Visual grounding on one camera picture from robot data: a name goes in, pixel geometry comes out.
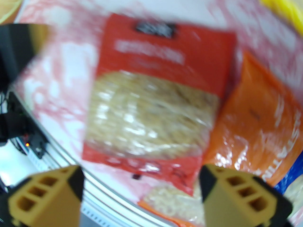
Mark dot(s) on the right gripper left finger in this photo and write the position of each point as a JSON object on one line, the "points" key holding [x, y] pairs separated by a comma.
{"points": [[47, 197]]}

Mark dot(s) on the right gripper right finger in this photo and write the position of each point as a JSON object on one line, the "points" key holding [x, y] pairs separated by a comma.
{"points": [[236, 202]]}

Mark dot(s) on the blue shell pasta bag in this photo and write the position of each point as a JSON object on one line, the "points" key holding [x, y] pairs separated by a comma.
{"points": [[286, 181]]}

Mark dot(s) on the orange Pastatime pasta bag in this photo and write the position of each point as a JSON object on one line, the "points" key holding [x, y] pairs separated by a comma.
{"points": [[248, 126]]}

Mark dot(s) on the red fusilli pasta bag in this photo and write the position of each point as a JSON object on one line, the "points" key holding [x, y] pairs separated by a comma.
{"points": [[161, 103]]}

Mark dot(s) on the yellow Pastatime spaghetti pack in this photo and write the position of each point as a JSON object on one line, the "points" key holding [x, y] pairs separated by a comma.
{"points": [[279, 3]]}

